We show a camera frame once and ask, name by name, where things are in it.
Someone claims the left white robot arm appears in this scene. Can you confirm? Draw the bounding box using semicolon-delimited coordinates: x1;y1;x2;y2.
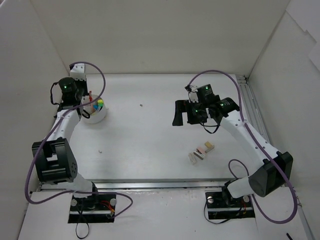
32;76;100;210

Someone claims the yellow eraser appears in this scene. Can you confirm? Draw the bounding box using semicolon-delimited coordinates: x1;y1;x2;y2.
204;141;212;148

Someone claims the yellow cap highlighter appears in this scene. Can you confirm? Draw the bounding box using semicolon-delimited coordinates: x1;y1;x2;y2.
97;99;104;107

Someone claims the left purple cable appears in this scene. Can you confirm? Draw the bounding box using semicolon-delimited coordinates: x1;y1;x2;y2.
24;61;135;217

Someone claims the white round divided container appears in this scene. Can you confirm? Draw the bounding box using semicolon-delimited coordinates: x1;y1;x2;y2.
82;97;107;124

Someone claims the aluminium rail front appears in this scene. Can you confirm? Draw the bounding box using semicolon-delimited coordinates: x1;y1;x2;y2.
40;178;232;191

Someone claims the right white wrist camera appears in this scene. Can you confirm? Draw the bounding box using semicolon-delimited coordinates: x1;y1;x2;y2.
185;85;199;103

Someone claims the aluminium rail right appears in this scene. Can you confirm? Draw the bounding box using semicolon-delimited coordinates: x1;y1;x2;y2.
235;74;315;240

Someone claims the red gel pen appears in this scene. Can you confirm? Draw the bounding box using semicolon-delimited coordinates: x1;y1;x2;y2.
88;91;93;102

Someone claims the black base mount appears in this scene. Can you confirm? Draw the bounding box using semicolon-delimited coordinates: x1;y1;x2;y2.
203;190;256;225
68;194;117;224

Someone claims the aluminium rail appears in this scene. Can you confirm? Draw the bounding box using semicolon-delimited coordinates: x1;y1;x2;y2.
40;178;232;191
235;74;315;240

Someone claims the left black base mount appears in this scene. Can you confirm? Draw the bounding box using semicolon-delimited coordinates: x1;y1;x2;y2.
68;194;117;224

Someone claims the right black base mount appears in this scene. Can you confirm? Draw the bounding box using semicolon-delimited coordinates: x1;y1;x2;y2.
203;190;256;225

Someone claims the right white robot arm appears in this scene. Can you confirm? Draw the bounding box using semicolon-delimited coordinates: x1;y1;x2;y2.
172;84;293;206

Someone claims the white eraser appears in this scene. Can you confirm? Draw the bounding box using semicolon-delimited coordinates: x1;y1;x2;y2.
205;146;215;154

